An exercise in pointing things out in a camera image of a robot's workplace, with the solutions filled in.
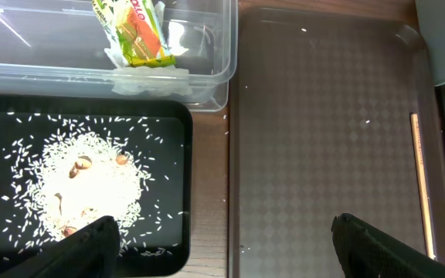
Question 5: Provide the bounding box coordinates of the wooden chopstick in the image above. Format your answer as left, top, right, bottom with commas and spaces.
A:
409, 113, 436, 259

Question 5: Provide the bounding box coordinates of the pile of rice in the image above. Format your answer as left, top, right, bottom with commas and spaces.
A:
0, 111, 187, 258

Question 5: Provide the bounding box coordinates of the clear plastic waste bin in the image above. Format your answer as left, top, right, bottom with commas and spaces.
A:
0, 0, 238, 112

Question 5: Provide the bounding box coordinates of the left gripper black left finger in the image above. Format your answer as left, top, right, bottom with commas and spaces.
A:
0, 216, 120, 278

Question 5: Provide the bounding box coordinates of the black waste tray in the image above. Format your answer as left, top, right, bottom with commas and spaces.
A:
0, 95, 192, 277

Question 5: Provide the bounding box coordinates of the brown serving tray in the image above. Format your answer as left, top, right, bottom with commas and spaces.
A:
229, 7, 445, 277

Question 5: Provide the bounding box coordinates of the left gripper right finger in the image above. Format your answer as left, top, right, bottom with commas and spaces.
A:
331, 213, 445, 278

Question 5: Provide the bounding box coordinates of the green yellow snack wrapper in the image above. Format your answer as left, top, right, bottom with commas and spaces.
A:
92, 0, 176, 68

